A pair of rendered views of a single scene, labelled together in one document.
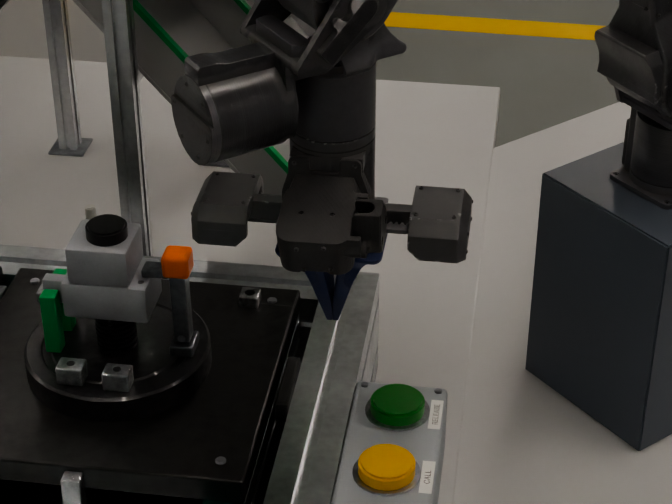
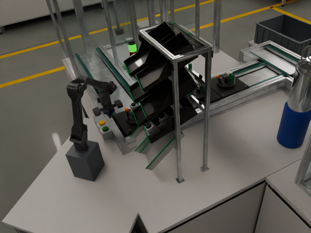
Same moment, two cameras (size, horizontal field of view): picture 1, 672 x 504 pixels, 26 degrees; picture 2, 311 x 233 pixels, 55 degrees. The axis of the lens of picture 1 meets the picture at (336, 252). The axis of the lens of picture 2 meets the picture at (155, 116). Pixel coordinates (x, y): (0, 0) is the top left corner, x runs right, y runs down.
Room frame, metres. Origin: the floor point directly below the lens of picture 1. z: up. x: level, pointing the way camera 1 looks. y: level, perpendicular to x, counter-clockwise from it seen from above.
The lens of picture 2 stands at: (2.29, -0.50, 2.26)
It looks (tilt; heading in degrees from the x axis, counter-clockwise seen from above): 40 degrees down; 150
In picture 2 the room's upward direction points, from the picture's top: 6 degrees counter-clockwise
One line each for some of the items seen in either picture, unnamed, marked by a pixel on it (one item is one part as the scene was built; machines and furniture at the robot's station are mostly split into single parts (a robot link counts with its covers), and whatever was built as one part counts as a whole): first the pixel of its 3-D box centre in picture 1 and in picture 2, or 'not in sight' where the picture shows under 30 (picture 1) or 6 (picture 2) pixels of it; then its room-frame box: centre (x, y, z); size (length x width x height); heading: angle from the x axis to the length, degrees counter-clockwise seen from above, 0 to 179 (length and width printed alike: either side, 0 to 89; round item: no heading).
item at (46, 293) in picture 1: (52, 321); not in sight; (0.88, 0.21, 1.01); 0.01 x 0.01 x 0.05; 82
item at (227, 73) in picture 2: not in sight; (226, 79); (1.00, 0.90, 1.01); 0.24 x 0.24 x 0.13; 82
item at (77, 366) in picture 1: (71, 371); not in sight; (0.85, 0.19, 1.00); 0.02 x 0.01 x 0.02; 82
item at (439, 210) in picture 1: (332, 177); (106, 104); (0.86, 0.00, 1.15); 0.19 x 0.06 x 0.08; 82
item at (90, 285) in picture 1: (96, 263); (135, 107); (0.89, 0.18, 1.06); 0.08 x 0.04 x 0.07; 82
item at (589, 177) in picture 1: (650, 285); (85, 159); (1.01, -0.26, 0.96); 0.14 x 0.14 x 0.20; 36
